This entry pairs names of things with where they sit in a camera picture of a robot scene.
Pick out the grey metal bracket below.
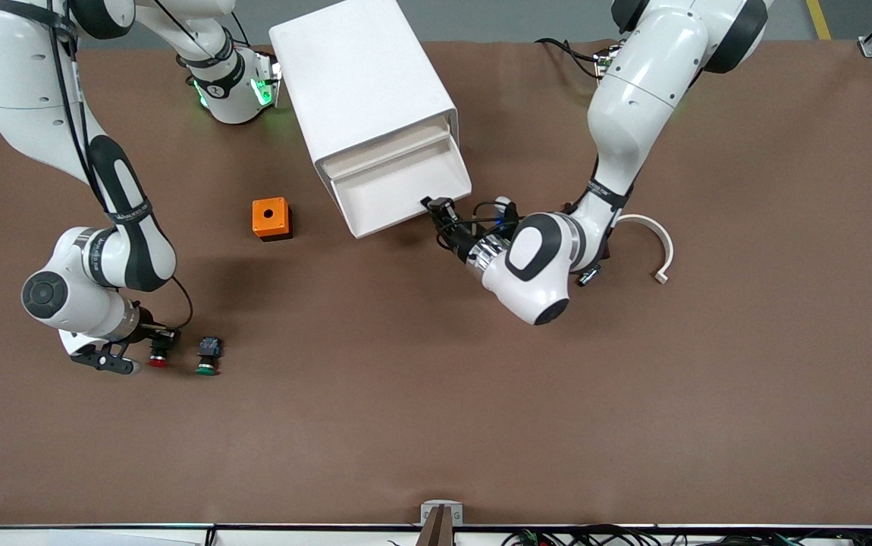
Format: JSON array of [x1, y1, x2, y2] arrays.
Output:
[[419, 500, 464, 526]]

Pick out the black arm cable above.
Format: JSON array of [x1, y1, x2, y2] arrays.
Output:
[[42, 0, 196, 334], [472, 199, 522, 232]]

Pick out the black cable bundle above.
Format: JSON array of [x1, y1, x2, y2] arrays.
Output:
[[500, 523, 872, 546]]

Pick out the white curved plastic bracket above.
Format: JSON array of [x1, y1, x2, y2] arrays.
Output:
[[614, 214, 675, 286]]

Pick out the orange button box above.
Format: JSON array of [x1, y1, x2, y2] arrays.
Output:
[[252, 197, 293, 242]]

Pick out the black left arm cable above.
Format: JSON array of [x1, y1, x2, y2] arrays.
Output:
[[472, 199, 522, 232]]

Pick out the red push button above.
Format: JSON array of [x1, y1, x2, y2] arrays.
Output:
[[146, 335, 177, 370]]

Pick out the black base cable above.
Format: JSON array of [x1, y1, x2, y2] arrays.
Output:
[[535, 36, 607, 80]]

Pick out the green push button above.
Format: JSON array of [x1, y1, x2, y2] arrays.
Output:
[[195, 336, 226, 377]]

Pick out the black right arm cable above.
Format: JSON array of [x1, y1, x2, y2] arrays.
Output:
[[42, 0, 196, 334]]

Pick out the brown table mat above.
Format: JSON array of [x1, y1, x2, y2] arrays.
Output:
[[0, 38, 872, 528]]

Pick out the dark camera mast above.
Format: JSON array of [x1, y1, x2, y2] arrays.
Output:
[[415, 507, 456, 546]]

